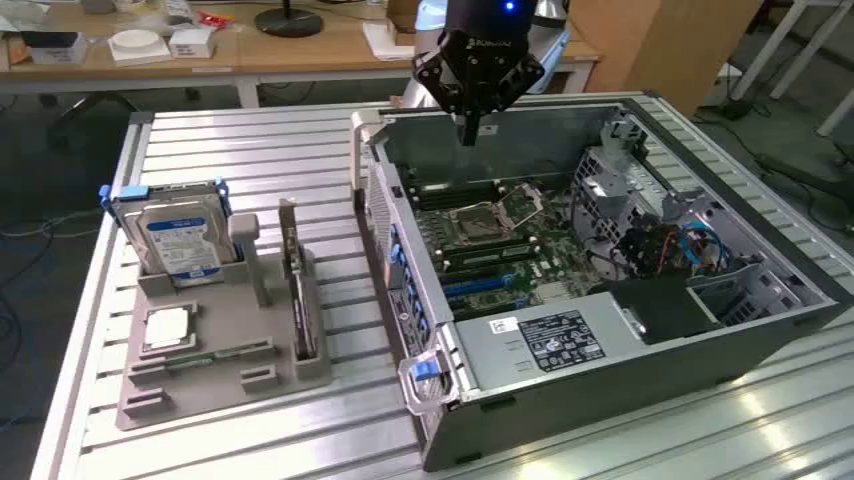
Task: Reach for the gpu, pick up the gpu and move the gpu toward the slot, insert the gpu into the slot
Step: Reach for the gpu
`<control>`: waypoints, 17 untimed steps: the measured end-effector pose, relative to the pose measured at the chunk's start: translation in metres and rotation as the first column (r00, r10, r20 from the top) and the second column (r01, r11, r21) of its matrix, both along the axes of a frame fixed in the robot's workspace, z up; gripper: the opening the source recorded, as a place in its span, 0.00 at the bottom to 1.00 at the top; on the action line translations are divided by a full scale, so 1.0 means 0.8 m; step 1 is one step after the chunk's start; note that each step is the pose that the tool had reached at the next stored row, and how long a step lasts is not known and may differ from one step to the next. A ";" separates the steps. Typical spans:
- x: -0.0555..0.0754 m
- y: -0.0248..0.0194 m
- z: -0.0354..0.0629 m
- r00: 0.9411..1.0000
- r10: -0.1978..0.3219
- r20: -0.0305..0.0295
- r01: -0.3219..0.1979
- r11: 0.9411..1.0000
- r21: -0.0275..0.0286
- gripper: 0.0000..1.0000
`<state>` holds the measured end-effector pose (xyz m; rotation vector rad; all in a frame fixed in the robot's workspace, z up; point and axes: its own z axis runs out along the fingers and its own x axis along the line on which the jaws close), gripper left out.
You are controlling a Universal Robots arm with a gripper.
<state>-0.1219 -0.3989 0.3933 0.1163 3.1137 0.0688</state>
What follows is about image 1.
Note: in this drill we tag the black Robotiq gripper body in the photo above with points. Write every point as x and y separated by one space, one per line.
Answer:
488 30

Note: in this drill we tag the Nvidia graphics card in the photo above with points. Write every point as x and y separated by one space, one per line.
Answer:
302 310

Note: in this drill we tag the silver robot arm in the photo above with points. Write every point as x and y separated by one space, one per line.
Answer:
421 92

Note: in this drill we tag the long blue expansion slot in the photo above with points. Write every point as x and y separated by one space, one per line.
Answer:
474 286

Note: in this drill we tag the white paper stack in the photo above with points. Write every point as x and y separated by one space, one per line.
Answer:
388 42

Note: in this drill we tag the brown cardboard box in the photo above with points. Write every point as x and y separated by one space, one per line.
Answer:
402 15

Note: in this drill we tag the wooden desk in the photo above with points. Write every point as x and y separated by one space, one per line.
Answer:
301 55

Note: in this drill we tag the wooden cabinet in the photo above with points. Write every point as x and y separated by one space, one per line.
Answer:
661 50

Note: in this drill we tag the black round lamp base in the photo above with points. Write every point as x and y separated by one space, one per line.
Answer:
288 22

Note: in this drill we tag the metal socket cover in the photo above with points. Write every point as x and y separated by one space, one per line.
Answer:
528 197

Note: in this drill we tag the perforated metal drive cage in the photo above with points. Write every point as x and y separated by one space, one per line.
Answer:
615 200

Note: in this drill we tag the CPU socket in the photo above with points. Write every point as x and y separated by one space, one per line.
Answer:
481 225

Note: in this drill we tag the green motherboard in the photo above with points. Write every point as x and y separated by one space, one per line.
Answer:
534 250

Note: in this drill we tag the installed RAM stick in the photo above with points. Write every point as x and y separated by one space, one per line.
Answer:
494 252

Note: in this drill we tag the small white carton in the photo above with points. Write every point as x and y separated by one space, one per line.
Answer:
193 44

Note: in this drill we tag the white round tape box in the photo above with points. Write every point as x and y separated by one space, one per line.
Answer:
137 47

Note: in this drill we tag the hard disk in blue caddy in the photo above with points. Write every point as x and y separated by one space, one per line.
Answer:
181 245

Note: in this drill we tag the black air shroud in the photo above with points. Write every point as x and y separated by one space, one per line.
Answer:
661 310

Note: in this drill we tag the grey power supply unit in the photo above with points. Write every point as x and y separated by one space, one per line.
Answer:
494 350

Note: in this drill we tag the grey disk bay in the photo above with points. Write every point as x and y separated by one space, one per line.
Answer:
748 295

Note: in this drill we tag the white box with black lid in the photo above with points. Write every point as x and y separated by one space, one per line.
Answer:
57 47

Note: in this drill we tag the blue case release latch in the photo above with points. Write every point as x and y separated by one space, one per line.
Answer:
425 372

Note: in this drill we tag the silver CPU chip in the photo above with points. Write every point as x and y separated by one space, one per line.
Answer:
168 327

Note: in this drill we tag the black open PC case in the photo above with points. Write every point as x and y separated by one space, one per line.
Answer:
601 400

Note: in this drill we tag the loose green RAM stick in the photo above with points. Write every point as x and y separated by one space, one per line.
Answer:
194 361

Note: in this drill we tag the grey parts rack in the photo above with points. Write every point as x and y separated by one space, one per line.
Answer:
221 380

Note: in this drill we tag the white table frame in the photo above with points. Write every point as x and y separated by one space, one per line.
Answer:
768 45

